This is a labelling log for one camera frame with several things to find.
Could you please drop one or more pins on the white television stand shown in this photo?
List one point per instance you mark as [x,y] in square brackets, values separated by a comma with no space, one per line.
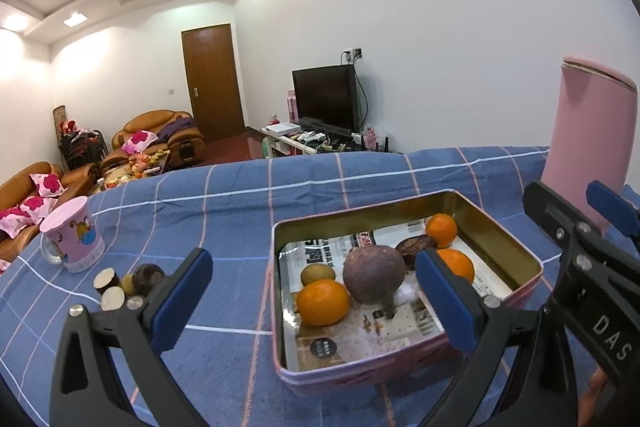
[280,144]

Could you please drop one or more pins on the pink floral cushion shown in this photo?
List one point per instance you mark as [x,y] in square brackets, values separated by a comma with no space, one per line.
[140,141]
[48,184]
[15,222]
[3,265]
[37,206]

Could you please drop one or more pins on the brown leather sofa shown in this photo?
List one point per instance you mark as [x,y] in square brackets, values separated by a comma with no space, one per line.
[75,177]

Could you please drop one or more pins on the black rack with clothes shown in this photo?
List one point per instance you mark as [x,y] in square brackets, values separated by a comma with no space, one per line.
[80,147]

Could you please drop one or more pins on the pink electric kettle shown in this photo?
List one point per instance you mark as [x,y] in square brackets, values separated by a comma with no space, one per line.
[585,132]

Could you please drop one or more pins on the orange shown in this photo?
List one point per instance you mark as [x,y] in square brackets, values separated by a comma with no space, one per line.
[457,264]
[322,302]
[442,229]

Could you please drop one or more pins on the rolled woven mat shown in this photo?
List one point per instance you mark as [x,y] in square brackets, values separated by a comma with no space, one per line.
[59,117]

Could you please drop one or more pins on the pink cartoon mug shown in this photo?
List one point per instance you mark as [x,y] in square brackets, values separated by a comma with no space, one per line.
[75,237]

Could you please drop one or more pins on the printed paper sheet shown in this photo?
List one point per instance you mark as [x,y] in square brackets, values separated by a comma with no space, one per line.
[350,337]

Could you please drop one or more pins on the purple blanket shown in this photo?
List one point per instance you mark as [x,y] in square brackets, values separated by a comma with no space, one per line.
[177,127]

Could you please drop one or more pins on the cluttered coffee table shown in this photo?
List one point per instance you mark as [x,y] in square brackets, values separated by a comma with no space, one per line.
[132,169]

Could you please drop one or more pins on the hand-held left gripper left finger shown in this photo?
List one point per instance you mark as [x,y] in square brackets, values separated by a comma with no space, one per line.
[180,302]

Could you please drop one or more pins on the recessed ceiling spotlight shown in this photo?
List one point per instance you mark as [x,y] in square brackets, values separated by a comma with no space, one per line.
[17,22]

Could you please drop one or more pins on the blue plaid tablecloth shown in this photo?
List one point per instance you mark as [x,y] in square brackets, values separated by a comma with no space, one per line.
[225,207]

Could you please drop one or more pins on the large purple fruit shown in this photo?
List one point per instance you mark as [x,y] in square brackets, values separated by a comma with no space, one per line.
[374,274]

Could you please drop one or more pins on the person's right hand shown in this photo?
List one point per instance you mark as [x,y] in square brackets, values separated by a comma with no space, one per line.
[592,394]

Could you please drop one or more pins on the brown leather armchair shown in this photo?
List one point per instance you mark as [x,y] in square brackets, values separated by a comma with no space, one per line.
[175,142]

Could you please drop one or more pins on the white set-top box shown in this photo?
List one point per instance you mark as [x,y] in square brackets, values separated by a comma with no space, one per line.
[282,128]

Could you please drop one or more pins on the black router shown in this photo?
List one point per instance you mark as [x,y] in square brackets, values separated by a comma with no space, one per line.
[385,144]

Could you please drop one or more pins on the wall power outlet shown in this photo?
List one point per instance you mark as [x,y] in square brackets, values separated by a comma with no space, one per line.
[354,54]

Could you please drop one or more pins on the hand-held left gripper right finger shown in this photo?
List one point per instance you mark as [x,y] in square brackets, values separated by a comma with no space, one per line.
[445,302]

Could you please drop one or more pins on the dark passion fruit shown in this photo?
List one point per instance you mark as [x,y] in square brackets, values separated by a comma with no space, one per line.
[410,249]
[148,279]

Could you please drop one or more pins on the brown wooden door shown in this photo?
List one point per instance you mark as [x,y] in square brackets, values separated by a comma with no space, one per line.
[215,82]

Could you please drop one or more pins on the black flat television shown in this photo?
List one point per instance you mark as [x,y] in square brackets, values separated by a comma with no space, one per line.
[325,99]

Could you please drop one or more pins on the square ceiling light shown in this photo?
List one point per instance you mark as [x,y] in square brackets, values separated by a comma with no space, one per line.
[74,19]

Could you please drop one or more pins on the tall pink box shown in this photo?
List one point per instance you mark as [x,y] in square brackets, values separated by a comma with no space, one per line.
[291,104]

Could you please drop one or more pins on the pink tin box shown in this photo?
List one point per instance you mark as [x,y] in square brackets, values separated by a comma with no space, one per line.
[340,379]

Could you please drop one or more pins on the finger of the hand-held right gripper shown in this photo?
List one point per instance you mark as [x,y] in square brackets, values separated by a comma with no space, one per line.
[550,212]
[612,207]

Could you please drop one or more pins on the pink flower bag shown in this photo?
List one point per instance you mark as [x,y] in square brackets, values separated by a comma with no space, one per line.
[370,138]

